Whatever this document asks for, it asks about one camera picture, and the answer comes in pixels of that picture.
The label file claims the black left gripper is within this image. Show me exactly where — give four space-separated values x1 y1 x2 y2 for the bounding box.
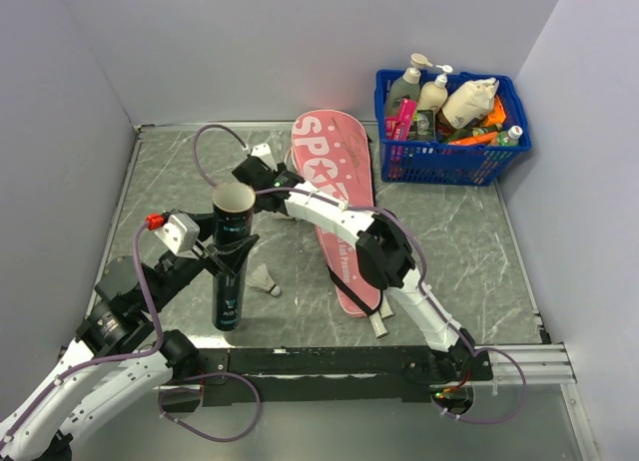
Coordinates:
141 210 259 313

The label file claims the white feather shuttlecock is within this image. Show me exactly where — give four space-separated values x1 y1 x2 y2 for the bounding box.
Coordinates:
247 264 282 297

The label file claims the black shuttlecock tube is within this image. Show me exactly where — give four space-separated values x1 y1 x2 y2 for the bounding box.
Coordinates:
212 182 256 331

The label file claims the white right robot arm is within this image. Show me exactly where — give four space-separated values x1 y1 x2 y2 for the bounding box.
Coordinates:
233 156 493 384

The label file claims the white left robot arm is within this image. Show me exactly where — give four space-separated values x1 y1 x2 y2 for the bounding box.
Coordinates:
1 236 257 460

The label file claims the badminton racket head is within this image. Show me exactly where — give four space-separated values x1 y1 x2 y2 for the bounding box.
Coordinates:
284 147 300 175

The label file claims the pink racket bag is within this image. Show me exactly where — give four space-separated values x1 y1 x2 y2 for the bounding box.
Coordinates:
291 110 383 318

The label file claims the pink snack box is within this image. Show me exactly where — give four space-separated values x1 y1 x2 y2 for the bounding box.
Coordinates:
384 99 417 141

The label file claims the blue plastic basket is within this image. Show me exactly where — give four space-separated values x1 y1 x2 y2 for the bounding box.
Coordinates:
374 69 533 188

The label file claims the dark picture box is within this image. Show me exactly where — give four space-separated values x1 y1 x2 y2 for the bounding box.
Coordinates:
409 109 436 142

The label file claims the green pump bottle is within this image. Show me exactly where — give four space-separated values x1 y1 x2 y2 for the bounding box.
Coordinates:
384 53 433 117

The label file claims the cream pump bottle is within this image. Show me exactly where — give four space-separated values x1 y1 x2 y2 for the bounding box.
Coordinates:
416 65 453 114

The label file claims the beige paper bag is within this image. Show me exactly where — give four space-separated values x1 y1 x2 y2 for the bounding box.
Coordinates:
437 77 500 131

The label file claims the orange tube package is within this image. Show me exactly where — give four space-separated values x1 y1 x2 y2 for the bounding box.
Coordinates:
447 131 498 147

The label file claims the orange snack packet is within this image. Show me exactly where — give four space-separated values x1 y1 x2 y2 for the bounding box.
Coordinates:
484 96 506 126

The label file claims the green bottle white cap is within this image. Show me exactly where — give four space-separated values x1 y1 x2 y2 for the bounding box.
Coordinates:
490 125 523 147

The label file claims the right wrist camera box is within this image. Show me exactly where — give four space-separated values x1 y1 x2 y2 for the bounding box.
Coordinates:
250 143 277 171

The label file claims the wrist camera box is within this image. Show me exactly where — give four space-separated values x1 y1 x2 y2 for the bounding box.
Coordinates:
250 143 277 171
146 213 200 258

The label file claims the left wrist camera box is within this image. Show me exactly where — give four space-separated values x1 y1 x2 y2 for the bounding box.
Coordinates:
146 213 200 258

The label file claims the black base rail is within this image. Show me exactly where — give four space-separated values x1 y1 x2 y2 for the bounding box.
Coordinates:
165 345 493 406

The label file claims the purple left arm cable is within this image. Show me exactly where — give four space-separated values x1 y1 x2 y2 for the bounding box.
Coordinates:
0 221 264 442

